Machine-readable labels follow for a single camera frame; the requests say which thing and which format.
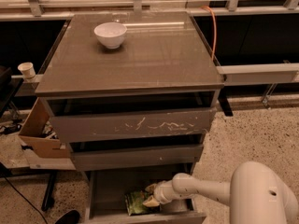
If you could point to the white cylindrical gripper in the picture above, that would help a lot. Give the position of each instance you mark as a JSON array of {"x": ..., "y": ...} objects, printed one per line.
[{"x": 161, "y": 192}]

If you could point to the green jalapeno chip bag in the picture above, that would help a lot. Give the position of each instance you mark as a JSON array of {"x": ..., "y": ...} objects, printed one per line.
[{"x": 134, "y": 203}]

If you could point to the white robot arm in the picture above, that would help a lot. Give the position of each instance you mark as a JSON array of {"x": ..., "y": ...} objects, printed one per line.
[{"x": 255, "y": 194}]

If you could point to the grey bottom drawer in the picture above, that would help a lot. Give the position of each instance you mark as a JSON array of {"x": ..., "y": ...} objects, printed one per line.
[{"x": 106, "y": 204}]

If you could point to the grey drawer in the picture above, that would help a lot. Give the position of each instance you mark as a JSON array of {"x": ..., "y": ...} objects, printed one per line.
[
  {"x": 136, "y": 152},
  {"x": 106, "y": 204},
  {"x": 86, "y": 119}
]

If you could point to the grey middle drawer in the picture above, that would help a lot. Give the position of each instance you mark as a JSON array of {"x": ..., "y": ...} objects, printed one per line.
[{"x": 136, "y": 152}]

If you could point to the grey top drawer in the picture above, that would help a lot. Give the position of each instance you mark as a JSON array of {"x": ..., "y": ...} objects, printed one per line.
[{"x": 86, "y": 119}]

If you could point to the grey drawer cabinet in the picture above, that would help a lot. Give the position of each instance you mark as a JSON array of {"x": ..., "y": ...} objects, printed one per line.
[{"x": 162, "y": 53}]

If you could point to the black shoe tip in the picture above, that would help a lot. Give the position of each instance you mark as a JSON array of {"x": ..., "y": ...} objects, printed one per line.
[{"x": 71, "y": 217}]

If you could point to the black stand leg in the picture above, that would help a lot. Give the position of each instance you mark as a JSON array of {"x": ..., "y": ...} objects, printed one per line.
[{"x": 48, "y": 200}]

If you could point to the brown cardboard box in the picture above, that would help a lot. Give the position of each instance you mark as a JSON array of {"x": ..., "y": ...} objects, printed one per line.
[{"x": 32, "y": 135}]

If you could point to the white ceramic bowl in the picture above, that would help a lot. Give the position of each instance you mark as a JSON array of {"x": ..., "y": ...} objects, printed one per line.
[{"x": 110, "y": 34}]

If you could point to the white paper cup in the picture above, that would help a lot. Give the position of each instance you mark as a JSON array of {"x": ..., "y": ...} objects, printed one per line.
[{"x": 27, "y": 70}]

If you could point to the metal rail beam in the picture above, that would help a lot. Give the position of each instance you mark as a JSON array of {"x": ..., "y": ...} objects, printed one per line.
[{"x": 258, "y": 74}]

